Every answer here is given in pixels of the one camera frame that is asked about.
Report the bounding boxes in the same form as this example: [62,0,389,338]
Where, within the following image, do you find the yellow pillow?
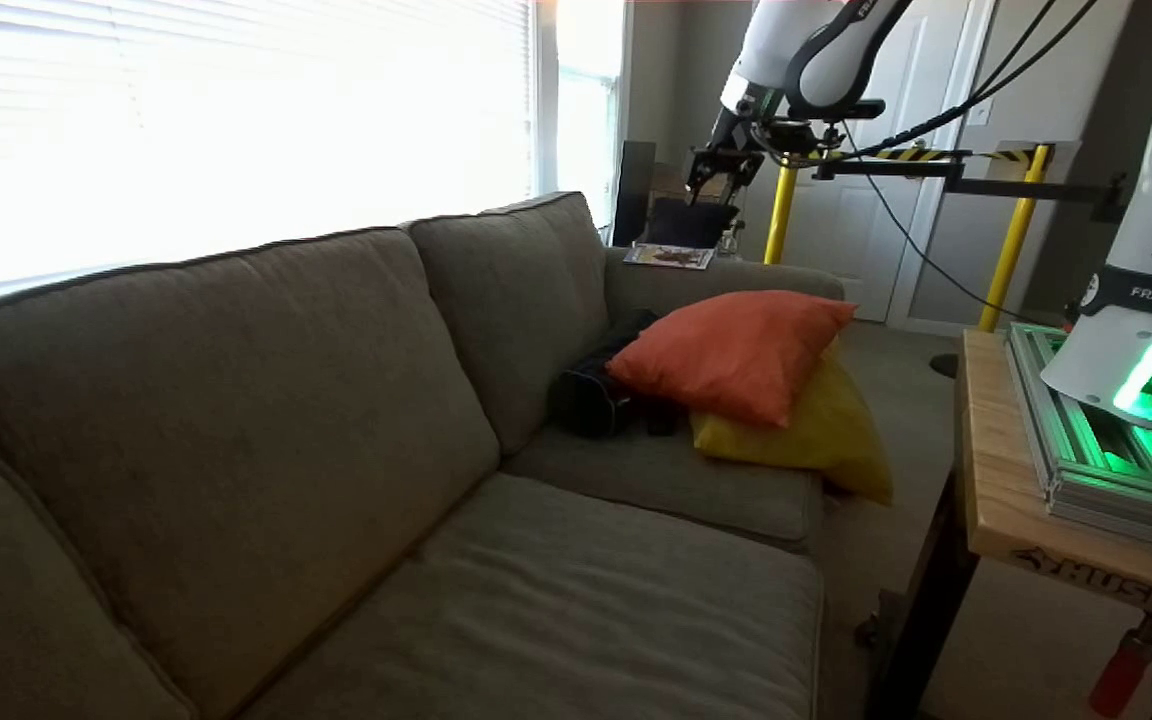
[694,355,896,503]

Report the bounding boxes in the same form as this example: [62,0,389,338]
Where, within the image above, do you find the white window blinds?
[0,0,627,295]

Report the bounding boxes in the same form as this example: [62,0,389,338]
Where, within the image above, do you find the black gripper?
[684,110,785,203]

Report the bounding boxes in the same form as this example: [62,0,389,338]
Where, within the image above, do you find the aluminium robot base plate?
[1010,324,1152,537]

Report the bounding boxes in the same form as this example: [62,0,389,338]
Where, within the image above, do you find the wooden table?
[864,327,1152,720]

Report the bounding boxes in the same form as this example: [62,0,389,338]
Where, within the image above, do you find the orange pillow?
[607,289,852,427]

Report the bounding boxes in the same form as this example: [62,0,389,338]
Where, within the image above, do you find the dark side table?
[612,138,738,269]

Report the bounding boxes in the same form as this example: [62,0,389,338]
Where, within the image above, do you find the red clamp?
[1089,620,1152,720]

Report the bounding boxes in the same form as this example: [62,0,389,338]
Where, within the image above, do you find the yellow tripod stand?
[761,143,1098,330]

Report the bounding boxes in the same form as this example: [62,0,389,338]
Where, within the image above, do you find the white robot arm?
[684,0,1152,427]

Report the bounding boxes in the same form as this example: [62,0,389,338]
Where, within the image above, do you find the grey fabric sofa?
[0,193,825,720]

